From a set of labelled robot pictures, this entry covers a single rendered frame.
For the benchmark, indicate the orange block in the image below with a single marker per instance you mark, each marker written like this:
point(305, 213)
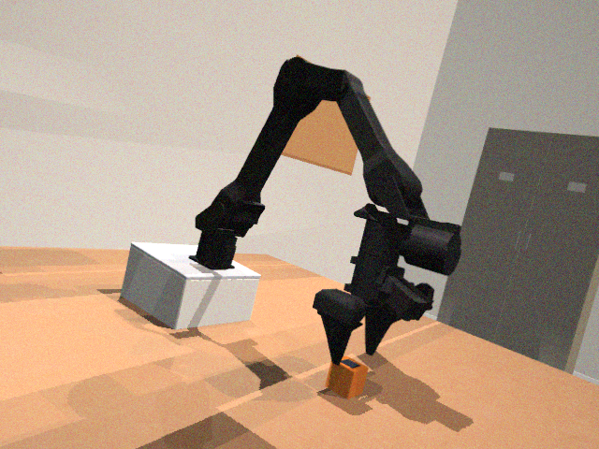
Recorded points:
point(347, 378)

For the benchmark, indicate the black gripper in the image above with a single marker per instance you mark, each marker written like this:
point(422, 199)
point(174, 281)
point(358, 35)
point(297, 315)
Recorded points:
point(342, 313)

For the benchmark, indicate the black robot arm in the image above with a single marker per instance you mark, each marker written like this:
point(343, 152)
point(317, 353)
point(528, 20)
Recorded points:
point(390, 183)

